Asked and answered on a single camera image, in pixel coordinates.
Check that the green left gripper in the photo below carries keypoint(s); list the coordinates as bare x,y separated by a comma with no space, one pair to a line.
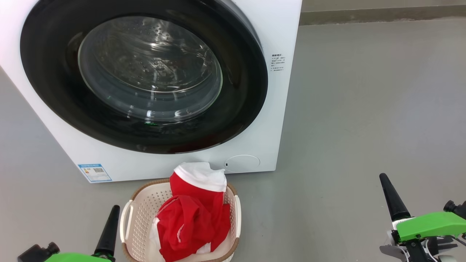
76,258

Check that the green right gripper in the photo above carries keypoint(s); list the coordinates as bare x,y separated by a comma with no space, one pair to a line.
429,225

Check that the red garment with white band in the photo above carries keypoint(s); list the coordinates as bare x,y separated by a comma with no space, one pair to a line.
189,225

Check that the round grey glass washer door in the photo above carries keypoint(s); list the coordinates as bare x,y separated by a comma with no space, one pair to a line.
51,72

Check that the cream perforated laundry basket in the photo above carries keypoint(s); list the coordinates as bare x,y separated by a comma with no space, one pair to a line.
140,218

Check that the white front-load washing machine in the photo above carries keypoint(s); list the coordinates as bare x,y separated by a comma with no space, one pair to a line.
284,109

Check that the blue energy label sticker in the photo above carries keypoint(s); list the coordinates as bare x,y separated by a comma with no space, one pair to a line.
94,173

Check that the round drain filter cover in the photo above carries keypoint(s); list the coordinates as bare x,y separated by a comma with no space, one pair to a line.
242,163

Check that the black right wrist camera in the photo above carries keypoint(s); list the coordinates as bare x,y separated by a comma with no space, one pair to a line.
457,210

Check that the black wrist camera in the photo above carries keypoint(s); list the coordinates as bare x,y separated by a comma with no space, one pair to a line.
34,253
457,210

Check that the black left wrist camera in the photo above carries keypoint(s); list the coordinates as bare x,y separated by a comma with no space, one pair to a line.
34,253

